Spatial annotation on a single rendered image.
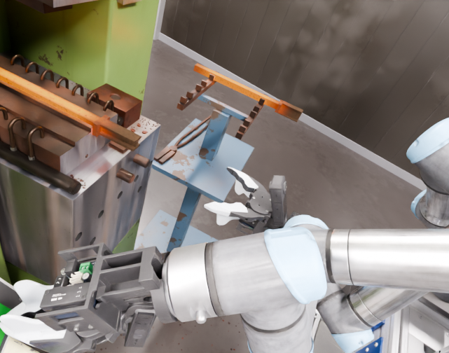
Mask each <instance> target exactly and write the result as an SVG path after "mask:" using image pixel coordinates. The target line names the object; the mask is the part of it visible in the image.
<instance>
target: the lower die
mask: <svg viewBox="0 0 449 353"><path fill-rule="evenodd" d="M0 67H1V68H3V69H5V70H7V71H9V72H11V73H13V74H15V75H17V76H19V77H21V78H23V79H25V80H27V81H29V82H31V83H33V84H35V85H37V86H39V87H41V88H43V89H45V90H47V91H49V92H51V93H53V94H55V95H57V96H59V97H61V98H63V99H65V100H67V101H69V102H71V103H73V104H75V105H77V106H79V107H81V108H83V109H85V110H87V111H89V112H91V113H93V114H95V115H97V116H99V117H102V116H104V115H106V116H109V117H110V121H112V122H114V123H116V124H117V118H118V114H117V113H116V112H113V111H111V110H109V109H106V111H103V106H101V105H99V104H97V103H95V102H93V101H91V102H90V104H89V103H87V100H88V99H87V98H85V97H83V96H81V95H79V94H77V93H75V95H74V96H73V95H71V92H72V91H71V90H69V89H67V88H65V87H63V86H61V85H60V87H59V88H56V83H55V82H53V81H51V80H49V79H47V78H45V77H44V81H42V80H41V75H39V74H37V73H35V72H33V71H31V70H29V73H26V72H25V68H24V67H22V66H20V65H19V64H16V63H14V65H11V64H10V60H8V59H6V58H5V57H2V56H0ZM0 107H3V108H5V109H6V110H7V113H8V120H5V119H4V114H3V112H2V111H0V141H2V142H3V143H5V144H8V145H9V146H10V145H11V142H10V137H9V133H8V124H9V123H10V121H11V120H12V119H13V118H15V117H18V116H20V117H23V118H24V119H25V122H26V127H27V128H26V129H22V123H21V121H20V120H19V121H17V122H15V124H14V125H13V135H14V140H15V145H16V147H17V150H19V151H21V152H23V153H25V154H27V155H29V149H28V143H27V135H28V132H29V131H30V130H31V129H32V128H33V127H36V126H40V127H42V128H43V130H44V138H40V131H39V130H37V131H35V133H34V134H33V135H32V146H33V153H34V156H35V159H36V160H38V161H40V162H42V163H44V164H46V165H48V166H50V167H52V168H54V169H56V170H57V171H59V172H61V173H63V174H68V173H69V172H70V171H72V170H73V169H74V168H76V167H77V166H79V165H80V164H81V163H82V162H84V161H85V160H87V159H88V158H89V157H90V156H91V155H93V154H94V153H96V152H97V151H98V150H100V149H101V148H102V147H103V146H105V145H106V144H108V143H109V142H110V141H111V140H109V139H107V138H105V137H103V136H101V135H99V136H98V137H96V136H94V135H92V125H90V124H88V123H86V122H84V121H82V120H80V119H78V118H76V117H74V116H72V115H70V114H68V113H66V112H64V111H62V110H60V109H58V108H56V107H54V106H52V105H50V104H48V103H46V102H44V101H42V100H40V99H38V98H36V97H34V96H32V95H30V94H28V93H26V92H24V91H22V90H20V89H18V88H16V87H14V86H12V85H10V84H8V83H6V82H4V81H2V80H0ZM87 154H88V157H87V158H85V156H86V155H87Z"/></svg>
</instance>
